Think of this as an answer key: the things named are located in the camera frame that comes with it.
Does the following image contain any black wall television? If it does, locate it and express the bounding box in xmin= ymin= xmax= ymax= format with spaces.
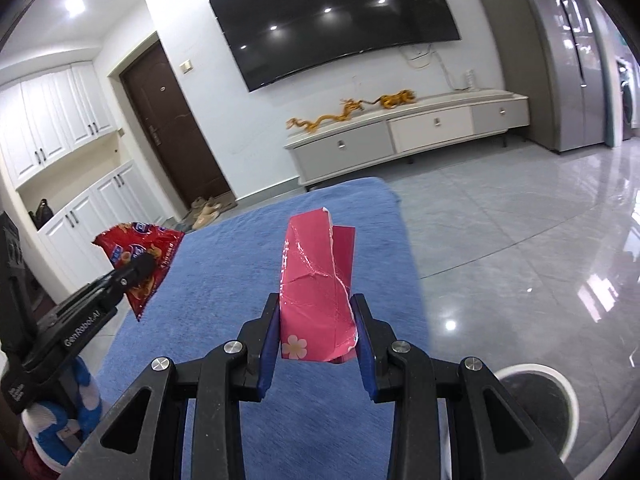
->
xmin=206 ymin=0 xmax=462 ymax=93

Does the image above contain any white floor cupboard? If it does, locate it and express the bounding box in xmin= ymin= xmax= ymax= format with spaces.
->
xmin=37 ymin=160 xmax=168 ymax=301

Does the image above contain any blue white plush toy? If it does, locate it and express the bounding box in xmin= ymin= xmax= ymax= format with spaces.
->
xmin=20 ymin=355 xmax=103 ymax=473

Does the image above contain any brown door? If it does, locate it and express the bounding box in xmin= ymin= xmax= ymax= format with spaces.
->
xmin=119 ymin=40 xmax=232 ymax=221

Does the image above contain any white television cabinet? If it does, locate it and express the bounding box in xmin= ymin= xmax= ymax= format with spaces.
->
xmin=283 ymin=87 xmax=531 ymax=192

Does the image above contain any white round bin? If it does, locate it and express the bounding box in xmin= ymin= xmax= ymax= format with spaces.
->
xmin=492 ymin=364 xmax=581 ymax=471

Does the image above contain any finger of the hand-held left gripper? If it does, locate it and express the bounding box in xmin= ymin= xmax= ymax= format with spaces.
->
xmin=60 ymin=254 xmax=157 ymax=318

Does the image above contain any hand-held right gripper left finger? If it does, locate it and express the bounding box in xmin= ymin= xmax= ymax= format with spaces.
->
xmin=65 ymin=292 xmax=281 ymax=480

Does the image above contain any black bag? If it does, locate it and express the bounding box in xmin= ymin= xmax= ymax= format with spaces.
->
xmin=29 ymin=199 xmax=55 ymax=231

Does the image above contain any white washing machine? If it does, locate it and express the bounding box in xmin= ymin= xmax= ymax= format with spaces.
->
xmin=617 ymin=57 xmax=640 ymax=128

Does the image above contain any red flower-print carton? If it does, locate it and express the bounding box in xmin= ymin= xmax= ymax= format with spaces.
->
xmin=279 ymin=206 xmax=361 ymax=363

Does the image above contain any grey refrigerator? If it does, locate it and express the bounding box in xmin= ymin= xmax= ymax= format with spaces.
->
xmin=510 ymin=0 xmax=618 ymax=153

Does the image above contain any white wall cupboard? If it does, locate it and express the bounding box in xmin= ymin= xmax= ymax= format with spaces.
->
xmin=0 ymin=60 xmax=118 ymax=191

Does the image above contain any red snack bag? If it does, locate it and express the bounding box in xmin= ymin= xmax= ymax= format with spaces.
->
xmin=92 ymin=221 xmax=185 ymax=323

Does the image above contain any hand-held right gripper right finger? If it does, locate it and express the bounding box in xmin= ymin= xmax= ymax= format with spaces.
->
xmin=350 ymin=294 xmax=576 ymax=480

